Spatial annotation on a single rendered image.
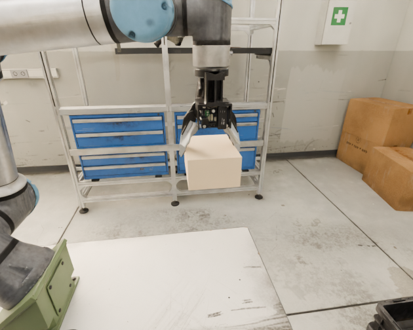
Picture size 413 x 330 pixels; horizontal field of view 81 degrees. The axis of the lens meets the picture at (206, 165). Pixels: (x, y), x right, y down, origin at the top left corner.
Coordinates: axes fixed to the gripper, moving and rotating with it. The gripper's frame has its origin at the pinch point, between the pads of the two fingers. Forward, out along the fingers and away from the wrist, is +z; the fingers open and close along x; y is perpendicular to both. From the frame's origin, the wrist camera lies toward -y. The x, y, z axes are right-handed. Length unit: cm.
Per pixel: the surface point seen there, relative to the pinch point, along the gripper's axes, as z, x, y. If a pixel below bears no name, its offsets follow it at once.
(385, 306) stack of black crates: 52, 56, 13
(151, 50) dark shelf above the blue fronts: -22, -21, -141
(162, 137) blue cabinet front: 44, -18, -141
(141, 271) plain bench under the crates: 40.4, -21.6, -1.9
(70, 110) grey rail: 18, -85, -139
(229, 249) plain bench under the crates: 40.5, 8.2, -7.2
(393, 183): 90, 190, -115
